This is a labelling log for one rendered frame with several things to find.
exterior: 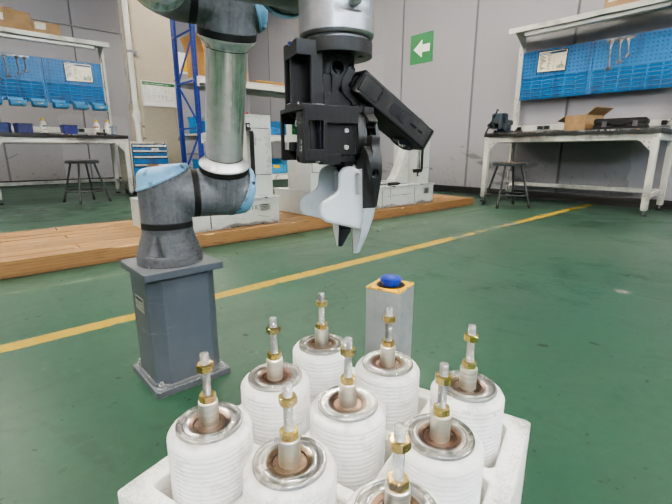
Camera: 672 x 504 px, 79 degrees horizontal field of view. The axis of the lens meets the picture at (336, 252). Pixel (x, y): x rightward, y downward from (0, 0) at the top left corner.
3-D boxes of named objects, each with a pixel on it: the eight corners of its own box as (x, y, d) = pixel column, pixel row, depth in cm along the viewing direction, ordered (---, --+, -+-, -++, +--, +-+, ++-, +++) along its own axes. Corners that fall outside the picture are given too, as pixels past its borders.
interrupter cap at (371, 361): (422, 374, 59) (422, 369, 59) (372, 382, 57) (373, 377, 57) (399, 350, 66) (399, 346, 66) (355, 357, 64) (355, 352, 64)
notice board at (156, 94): (143, 105, 593) (140, 79, 584) (176, 108, 625) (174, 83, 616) (143, 105, 591) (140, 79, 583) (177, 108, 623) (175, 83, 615)
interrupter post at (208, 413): (201, 434, 46) (199, 408, 46) (197, 422, 48) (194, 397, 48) (223, 427, 48) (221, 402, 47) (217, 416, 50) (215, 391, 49)
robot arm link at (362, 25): (352, 13, 45) (393, -13, 38) (352, 58, 46) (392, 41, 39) (287, 2, 42) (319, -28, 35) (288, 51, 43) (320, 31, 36)
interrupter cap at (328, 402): (330, 431, 47) (330, 425, 47) (310, 395, 54) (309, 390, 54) (388, 416, 50) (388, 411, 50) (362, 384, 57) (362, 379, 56)
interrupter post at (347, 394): (342, 413, 50) (342, 389, 49) (335, 402, 52) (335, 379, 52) (360, 408, 51) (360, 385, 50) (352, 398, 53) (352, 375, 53)
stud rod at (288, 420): (283, 452, 41) (280, 385, 39) (285, 446, 42) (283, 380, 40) (292, 454, 41) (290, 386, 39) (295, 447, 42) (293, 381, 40)
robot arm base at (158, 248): (128, 260, 101) (123, 220, 99) (188, 250, 111) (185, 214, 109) (149, 273, 90) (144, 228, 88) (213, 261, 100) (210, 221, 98)
